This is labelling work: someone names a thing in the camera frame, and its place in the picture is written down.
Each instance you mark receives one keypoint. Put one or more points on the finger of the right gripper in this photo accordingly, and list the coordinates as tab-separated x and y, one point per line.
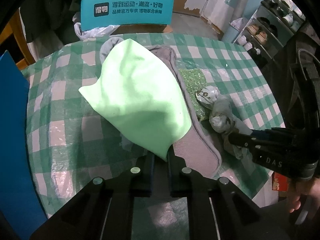
241	140

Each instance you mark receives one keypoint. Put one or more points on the teal printed shipping box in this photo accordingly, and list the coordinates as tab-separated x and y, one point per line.
102	13

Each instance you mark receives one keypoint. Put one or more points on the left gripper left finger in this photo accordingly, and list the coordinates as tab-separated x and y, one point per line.
103	209

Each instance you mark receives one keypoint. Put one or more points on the grey sock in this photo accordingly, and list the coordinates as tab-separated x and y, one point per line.
108	46

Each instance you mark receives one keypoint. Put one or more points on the person right hand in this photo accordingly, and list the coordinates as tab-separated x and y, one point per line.
303	188

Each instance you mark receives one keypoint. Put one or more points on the red packet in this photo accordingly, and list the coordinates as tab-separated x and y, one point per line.
280	182

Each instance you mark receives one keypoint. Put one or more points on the white patterned sock bundle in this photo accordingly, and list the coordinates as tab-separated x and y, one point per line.
222	119

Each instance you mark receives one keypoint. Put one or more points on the white plastic bag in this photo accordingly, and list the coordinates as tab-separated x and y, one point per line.
95	32

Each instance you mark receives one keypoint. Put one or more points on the green checkered tablecloth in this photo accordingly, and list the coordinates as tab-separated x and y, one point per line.
69	143

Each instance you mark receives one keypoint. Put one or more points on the blue cardboard box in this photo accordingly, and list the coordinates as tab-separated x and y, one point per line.
20	204

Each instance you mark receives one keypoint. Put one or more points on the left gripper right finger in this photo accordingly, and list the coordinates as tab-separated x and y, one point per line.
217	209

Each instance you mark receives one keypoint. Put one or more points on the dark hanging coats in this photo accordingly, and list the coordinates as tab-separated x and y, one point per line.
49	24

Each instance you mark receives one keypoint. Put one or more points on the brown cardboard box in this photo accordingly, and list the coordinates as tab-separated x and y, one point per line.
143	28

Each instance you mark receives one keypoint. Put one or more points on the green glitter sponge cloth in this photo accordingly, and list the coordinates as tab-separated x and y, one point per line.
195	81

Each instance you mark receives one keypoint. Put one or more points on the light green cloth pouch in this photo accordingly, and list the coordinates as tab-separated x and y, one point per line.
138	94

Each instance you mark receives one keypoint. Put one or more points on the shoe rack with shoes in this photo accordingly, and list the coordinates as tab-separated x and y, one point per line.
270	27

